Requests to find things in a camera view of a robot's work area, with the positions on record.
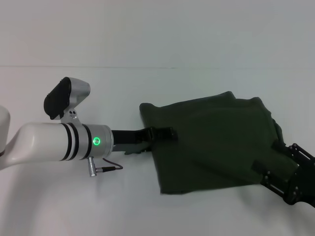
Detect left arm cable with connector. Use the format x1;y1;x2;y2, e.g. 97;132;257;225
88;156;124;177

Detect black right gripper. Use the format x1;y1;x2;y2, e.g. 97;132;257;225
251;140;315;206

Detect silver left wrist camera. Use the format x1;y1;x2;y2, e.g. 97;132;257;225
43;76;91;123

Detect dark green t-shirt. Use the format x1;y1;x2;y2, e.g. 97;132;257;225
139;90;299;195

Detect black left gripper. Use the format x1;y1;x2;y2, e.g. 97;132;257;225
112;126;178;156

